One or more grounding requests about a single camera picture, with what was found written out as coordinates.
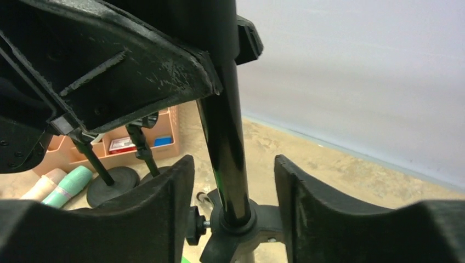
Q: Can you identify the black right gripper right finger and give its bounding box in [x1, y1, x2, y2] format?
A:
[274, 155, 464, 262]

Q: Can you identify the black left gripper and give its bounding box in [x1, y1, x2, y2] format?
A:
[1, 1, 222, 174]

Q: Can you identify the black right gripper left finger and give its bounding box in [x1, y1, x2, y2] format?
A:
[1, 155, 195, 262]

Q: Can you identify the black mic stand for pink mic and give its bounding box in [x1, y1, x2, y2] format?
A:
[69, 129, 140, 208]

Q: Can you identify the black mic stand with green mic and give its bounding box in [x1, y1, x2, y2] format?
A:
[125, 112, 170, 185]

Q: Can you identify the mint green toy microphone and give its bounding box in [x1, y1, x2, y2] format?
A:
[41, 166, 93, 208]

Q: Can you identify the pink toy microphone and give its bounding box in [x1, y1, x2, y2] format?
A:
[20, 168, 67, 202]

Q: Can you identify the black tripod music stand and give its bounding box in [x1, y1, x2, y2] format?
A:
[105, 0, 288, 263]

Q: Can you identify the orange plastic file organizer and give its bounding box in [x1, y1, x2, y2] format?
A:
[32, 106, 180, 176]

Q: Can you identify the red white staples box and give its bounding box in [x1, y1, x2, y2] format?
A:
[108, 137, 137, 155]

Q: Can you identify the blue small box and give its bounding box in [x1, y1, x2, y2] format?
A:
[153, 135, 173, 147]

